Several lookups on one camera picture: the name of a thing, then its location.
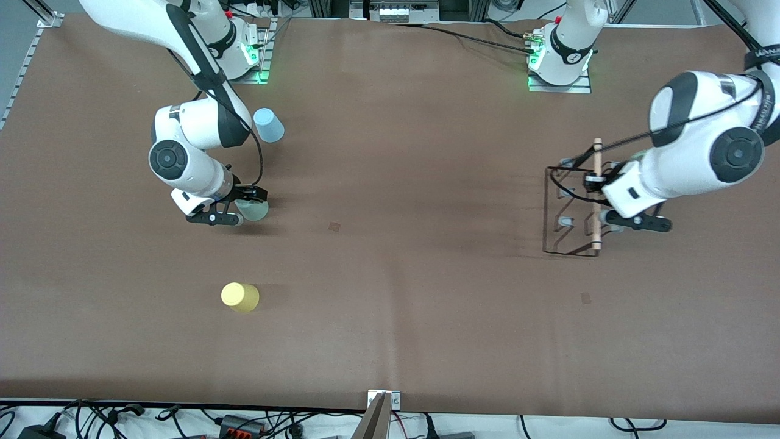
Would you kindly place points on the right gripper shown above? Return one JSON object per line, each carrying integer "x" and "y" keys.
{"x": 245, "y": 193}

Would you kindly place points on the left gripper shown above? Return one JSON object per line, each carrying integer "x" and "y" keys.
{"x": 590, "y": 182}

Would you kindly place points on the mint green plastic cup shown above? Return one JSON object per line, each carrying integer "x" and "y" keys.
{"x": 255, "y": 211}

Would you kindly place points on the yellow plastic cup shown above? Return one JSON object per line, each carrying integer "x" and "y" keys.
{"x": 239, "y": 297}

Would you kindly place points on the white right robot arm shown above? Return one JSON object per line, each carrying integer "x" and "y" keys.
{"x": 201, "y": 125}

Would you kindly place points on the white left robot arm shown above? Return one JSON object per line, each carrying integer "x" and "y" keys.
{"x": 701, "y": 152}

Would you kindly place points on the light blue plastic cup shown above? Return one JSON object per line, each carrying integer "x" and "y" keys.
{"x": 269, "y": 125}

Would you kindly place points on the white power strip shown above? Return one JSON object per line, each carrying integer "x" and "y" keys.
{"x": 262, "y": 7}

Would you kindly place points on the brown table cover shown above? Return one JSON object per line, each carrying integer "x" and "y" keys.
{"x": 426, "y": 317}

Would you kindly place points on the black orange connector block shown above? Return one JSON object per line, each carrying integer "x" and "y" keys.
{"x": 242, "y": 425}

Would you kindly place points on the grey background equipment box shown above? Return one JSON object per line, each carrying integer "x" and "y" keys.
{"x": 396, "y": 9}

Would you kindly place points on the black plug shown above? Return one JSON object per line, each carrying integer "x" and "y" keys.
{"x": 448, "y": 434}

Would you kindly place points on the black power adapter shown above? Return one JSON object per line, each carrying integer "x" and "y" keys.
{"x": 39, "y": 431}

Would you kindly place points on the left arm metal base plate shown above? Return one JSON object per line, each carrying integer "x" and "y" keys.
{"x": 582, "y": 85}

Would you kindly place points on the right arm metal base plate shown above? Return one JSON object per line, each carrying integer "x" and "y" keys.
{"x": 263, "y": 58}

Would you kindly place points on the small metal table bracket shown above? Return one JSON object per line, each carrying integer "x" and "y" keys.
{"x": 396, "y": 399}

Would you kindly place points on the aluminium profile rail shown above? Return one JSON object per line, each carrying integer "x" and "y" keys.
{"x": 21, "y": 73}

